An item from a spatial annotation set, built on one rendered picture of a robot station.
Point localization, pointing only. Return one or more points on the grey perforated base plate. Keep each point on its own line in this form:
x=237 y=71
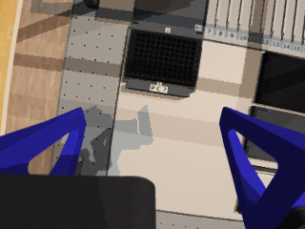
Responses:
x=89 y=79

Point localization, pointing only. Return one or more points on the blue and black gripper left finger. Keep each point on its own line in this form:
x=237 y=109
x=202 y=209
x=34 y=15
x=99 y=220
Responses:
x=18 y=148

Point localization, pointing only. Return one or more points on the black well plate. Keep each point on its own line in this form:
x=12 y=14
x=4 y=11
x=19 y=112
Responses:
x=151 y=44

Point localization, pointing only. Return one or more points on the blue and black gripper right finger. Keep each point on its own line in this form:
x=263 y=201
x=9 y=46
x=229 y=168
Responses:
x=286 y=191

